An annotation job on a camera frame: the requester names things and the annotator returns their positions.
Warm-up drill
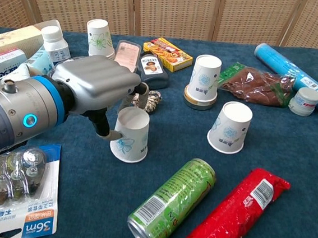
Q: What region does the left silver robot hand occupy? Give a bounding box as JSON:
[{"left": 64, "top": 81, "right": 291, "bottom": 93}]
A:
[{"left": 46, "top": 50, "right": 154, "bottom": 145}]

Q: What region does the white paper cup blue flower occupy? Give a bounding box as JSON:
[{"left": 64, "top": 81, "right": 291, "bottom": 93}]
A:
[{"left": 108, "top": 104, "right": 152, "bottom": 165}]

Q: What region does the white paper cup blue print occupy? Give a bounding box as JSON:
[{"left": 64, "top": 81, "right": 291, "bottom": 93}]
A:
[{"left": 185, "top": 52, "right": 224, "bottom": 104}]

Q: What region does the white paper cup green print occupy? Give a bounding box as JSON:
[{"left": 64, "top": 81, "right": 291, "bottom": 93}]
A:
[{"left": 205, "top": 99, "right": 255, "bottom": 157}]

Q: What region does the pink packaged item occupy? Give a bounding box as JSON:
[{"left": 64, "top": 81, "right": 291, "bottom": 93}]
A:
[{"left": 112, "top": 39, "right": 143, "bottom": 74}]

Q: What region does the white pill bottle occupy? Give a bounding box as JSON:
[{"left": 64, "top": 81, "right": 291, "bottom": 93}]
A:
[{"left": 38, "top": 24, "right": 74, "bottom": 67}]

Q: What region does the light blue drink bottle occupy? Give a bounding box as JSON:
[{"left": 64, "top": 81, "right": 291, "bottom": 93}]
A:
[{"left": 24, "top": 44, "right": 58, "bottom": 78}]

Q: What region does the black mushroom sauce bottle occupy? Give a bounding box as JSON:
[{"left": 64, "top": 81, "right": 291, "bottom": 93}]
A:
[{"left": 135, "top": 50, "right": 173, "bottom": 92}]

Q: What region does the yellow curry box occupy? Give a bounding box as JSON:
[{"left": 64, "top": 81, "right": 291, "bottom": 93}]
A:
[{"left": 140, "top": 35, "right": 196, "bottom": 74}]

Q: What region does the white snack bag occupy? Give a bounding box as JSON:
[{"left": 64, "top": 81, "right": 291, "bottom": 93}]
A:
[{"left": 0, "top": 61, "right": 41, "bottom": 91}]

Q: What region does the orange and cream long box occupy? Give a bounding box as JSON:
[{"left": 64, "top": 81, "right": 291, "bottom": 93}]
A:
[{"left": 0, "top": 14, "right": 63, "bottom": 67}]

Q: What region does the white pink toothpaste box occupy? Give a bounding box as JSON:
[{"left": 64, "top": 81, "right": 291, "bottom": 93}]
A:
[{"left": 0, "top": 46, "right": 29, "bottom": 92}]

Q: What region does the blue felt table cover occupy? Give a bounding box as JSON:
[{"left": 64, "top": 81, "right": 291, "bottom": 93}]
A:
[{"left": 0, "top": 18, "right": 318, "bottom": 238}]

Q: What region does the round gold tin red label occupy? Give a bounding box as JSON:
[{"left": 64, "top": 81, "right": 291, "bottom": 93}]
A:
[{"left": 182, "top": 85, "right": 219, "bottom": 112}]

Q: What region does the woven bamboo folding screen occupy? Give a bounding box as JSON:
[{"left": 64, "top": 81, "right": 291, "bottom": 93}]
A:
[{"left": 0, "top": 0, "right": 318, "bottom": 58}]

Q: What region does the correction tape blister card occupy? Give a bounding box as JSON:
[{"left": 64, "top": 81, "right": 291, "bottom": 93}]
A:
[{"left": 0, "top": 138, "right": 66, "bottom": 238}]

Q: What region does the green drink can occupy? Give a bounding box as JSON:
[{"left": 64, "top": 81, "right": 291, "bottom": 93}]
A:
[{"left": 125, "top": 152, "right": 219, "bottom": 238}]

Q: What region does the brown powder bag green header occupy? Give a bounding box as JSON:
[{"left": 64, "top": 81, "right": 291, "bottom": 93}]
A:
[{"left": 216, "top": 60, "right": 297, "bottom": 109}]

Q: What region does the red biscuit pack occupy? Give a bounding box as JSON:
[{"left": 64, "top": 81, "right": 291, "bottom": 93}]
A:
[{"left": 169, "top": 160, "right": 293, "bottom": 238}]

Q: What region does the blue wrapped roll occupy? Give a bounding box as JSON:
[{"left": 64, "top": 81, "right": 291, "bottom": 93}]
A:
[{"left": 248, "top": 41, "right": 318, "bottom": 119}]

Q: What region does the small white jar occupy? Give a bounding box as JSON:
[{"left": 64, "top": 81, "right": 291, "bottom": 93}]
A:
[{"left": 287, "top": 86, "right": 318, "bottom": 118}]

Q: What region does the braided rope bundle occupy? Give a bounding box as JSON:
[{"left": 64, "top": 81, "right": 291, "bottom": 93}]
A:
[{"left": 131, "top": 87, "right": 164, "bottom": 115}]

